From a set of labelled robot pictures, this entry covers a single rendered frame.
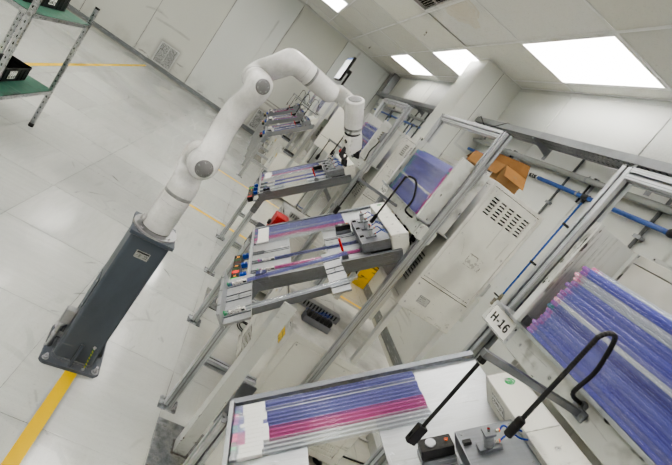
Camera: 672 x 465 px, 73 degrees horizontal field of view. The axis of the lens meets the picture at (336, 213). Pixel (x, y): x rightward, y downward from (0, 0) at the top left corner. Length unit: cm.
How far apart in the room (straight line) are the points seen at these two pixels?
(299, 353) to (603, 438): 146
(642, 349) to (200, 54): 1026
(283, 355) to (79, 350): 88
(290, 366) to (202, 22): 921
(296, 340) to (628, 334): 147
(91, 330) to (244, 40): 900
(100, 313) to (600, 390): 182
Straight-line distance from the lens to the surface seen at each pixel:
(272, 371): 231
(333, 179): 342
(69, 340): 229
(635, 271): 145
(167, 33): 1090
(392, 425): 125
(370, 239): 210
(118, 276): 209
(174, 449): 225
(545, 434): 115
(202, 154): 184
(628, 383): 108
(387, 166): 347
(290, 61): 186
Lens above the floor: 154
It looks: 10 degrees down
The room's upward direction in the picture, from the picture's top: 37 degrees clockwise
